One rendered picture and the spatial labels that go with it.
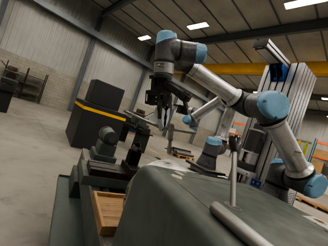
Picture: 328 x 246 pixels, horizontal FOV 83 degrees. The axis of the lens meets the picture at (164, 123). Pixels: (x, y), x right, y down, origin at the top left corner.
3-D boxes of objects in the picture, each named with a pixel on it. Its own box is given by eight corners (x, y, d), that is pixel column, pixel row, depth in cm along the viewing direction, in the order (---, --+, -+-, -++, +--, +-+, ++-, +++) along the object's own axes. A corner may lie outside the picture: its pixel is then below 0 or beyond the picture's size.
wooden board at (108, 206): (172, 235, 90) (174, 227, 90) (98, 235, 73) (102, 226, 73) (149, 202, 117) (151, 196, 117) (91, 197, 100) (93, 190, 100)
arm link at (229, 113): (205, 151, 149) (227, 87, 149) (211, 152, 161) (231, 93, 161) (219, 156, 142) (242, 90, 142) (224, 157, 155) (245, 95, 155)
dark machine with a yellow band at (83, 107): (113, 154, 548) (135, 92, 548) (70, 147, 480) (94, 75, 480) (99, 139, 698) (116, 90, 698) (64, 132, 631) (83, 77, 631)
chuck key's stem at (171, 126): (173, 153, 71) (175, 123, 70) (170, 154, 69) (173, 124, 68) (168, 152, 72) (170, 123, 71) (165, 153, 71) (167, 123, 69)
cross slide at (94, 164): (150, 184, 133) (152, 178, 133) (88, 175, 112) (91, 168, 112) (141, 174, 148) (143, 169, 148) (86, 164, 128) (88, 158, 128)
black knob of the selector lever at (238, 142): (242, 156, 45) (249, 138, 45) (234, 154, 43) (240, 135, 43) (230, 152, 48) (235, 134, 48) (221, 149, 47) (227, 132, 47)
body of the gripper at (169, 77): (154, 105, 77) (156, 76, 76) (173, 108, 73) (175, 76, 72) (144, 105, 71) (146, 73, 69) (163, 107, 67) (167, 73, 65)
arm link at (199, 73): (252, 102, 99) (176, 49, 88) (268, 101, 88) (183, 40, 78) (242, 120, 98) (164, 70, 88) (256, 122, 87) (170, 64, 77)
